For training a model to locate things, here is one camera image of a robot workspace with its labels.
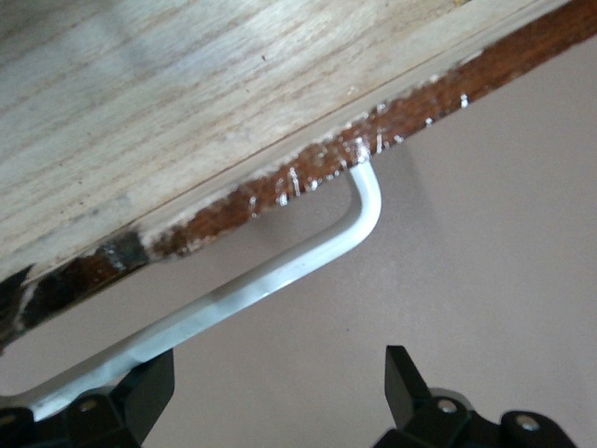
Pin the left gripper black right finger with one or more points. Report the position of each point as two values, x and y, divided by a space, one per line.
415 415

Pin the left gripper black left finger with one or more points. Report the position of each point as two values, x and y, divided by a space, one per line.
135 401

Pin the brown table mat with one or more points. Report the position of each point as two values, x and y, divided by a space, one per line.
466 280

